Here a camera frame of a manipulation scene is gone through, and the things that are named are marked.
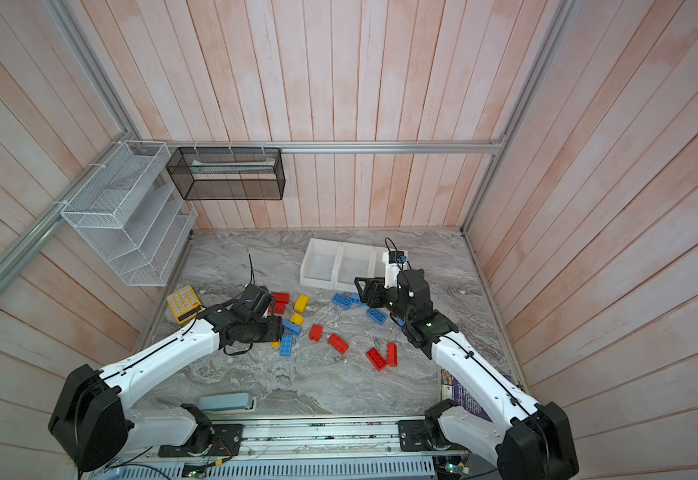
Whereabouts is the yellow sloped brick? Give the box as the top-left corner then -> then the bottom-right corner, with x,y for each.
291,313 -> 304,326

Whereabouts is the red brick upper left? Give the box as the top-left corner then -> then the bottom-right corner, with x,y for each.
272,292 -> 290,304

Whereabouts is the red brick upright right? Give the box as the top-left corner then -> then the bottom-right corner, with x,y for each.
386,342 -> 398,367

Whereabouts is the red brick lower right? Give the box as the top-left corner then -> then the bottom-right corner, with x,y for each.
366,348 -> 387,371

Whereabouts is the black mesh basket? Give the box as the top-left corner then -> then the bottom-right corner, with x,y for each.
167,146 -> 286,201

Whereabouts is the blue brick lower left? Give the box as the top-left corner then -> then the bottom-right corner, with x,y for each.
279,334 -> 294,357

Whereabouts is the white bin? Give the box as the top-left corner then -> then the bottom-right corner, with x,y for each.
299,238 -> 342,290
335,242 -> 385,293

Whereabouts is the blue brick under yellow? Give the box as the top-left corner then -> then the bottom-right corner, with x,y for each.
282,320 -> 302,336

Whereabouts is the purple book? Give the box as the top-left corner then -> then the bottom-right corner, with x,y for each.
440,369 -> 491,422

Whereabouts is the middle white bin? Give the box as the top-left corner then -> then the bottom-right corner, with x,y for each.
335,242 -> 385,293

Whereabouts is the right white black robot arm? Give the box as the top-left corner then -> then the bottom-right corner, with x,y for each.
354,270 -> 579,479

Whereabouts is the light blue case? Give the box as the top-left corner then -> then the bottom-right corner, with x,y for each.
196,392 -> 256,412

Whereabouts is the yellow calculator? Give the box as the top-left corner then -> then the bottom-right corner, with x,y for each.
166,285 -> 204,325

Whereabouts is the red brick centre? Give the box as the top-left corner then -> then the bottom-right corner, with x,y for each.
327,334 -> 349,355

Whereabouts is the small red brick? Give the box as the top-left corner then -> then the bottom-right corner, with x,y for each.
309,324 -> 323,342

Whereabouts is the left white bin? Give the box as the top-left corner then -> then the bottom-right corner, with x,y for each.
299,238 -> 342,290

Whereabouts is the red brick lower left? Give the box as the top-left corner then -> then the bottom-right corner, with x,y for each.
270,303 -> 287,315

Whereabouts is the blue brick centre right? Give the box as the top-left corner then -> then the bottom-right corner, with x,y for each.
366,308 -> 387,325

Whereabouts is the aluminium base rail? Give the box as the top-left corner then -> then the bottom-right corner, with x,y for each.
69,412 -> 506,466

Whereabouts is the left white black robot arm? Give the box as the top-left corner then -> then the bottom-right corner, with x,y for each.
48,283 -> 284,473

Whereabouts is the yellow long brick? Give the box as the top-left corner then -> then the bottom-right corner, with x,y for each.
294,295 -> 310,313

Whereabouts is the blue brick near bins left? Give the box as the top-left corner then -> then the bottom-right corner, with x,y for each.
332,294 -> 354,310

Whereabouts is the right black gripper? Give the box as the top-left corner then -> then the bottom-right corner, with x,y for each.
356,275 -> 413,326

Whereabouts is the white wire mesh shelf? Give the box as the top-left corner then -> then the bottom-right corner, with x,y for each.
62,141 -> 197,287

